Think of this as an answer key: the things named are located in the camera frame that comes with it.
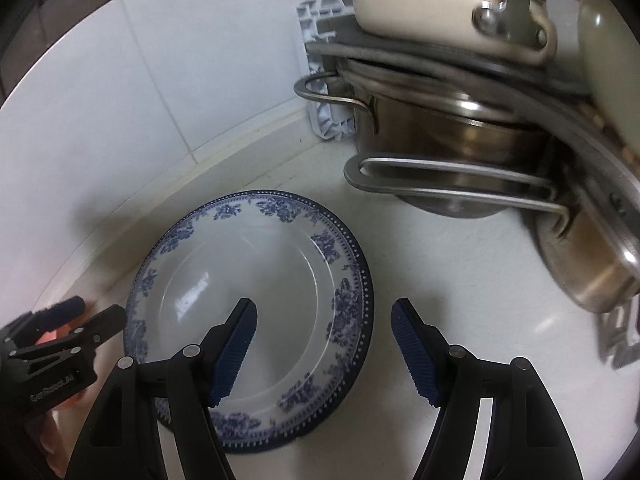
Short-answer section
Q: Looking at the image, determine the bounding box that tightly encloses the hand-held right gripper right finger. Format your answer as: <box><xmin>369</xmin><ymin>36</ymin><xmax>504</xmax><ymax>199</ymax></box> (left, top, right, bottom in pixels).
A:
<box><xmin>391</xmin><ymin>299</ymin><xmax>583</xmax><ymax>480</ymax></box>

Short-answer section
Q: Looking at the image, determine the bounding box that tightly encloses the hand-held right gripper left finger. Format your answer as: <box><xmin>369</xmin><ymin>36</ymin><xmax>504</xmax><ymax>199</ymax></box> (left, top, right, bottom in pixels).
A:
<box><xmin>65</xmin><ymin>298</ymin><xmax>257</xmax><ymax>480</ymax></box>

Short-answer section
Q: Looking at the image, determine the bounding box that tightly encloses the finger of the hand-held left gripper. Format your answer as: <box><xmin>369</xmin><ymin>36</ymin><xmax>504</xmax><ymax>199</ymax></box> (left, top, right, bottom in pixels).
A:
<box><xmin>65</xmin><ymin>306</ymin><xmax>127</xmax><ymax>356</ymax></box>
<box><xmin>10</xmin><ymin>296</ymin><xmax>86</xmax><ymax>346</ymax></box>

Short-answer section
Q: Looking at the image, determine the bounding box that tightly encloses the person's left hand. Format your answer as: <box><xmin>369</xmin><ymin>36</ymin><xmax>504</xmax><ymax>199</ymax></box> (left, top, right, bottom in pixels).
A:
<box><xmin>39</xmin><ymin>392</ymin><xmax>88</xmax><ymax>468</ymax></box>

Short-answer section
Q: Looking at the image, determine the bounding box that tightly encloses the white plastic pot rack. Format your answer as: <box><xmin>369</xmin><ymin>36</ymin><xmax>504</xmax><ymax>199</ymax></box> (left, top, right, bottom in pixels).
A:
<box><xmin>295</xmin><ymin>0</ymin><xmax>640</xmax><ymax>371</ymax></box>

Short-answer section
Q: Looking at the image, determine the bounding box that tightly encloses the cream kettle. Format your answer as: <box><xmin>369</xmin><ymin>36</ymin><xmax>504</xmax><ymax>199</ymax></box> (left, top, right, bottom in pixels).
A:
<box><xmin>575</xmin><ymin>0</ymin><xmax>640</xmax><ymax>131</ymax></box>

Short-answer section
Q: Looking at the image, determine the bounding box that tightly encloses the steel saucepan with long handle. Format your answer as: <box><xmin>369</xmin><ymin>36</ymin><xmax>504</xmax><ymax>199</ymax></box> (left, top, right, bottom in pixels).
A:
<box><xmin>344</xmin><ymin>75</ymin><xmax>640</xmax><ymax>313</ymax></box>

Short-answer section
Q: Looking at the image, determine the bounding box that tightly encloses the steel pot with loop handles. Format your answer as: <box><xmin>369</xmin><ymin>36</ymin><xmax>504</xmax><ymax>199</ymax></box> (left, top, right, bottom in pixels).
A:
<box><xmin>294</xmin><ymin>57</ymin><xmax>556</xmax><ymax>220</ymax></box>

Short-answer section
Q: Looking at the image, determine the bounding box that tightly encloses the cream pot with steel handle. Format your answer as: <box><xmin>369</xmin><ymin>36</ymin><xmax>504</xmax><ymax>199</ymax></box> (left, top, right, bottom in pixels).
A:
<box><xmin>352</xmin><ymin>0</ymin><xmax>558</xmax><ymax>66</ymax></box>

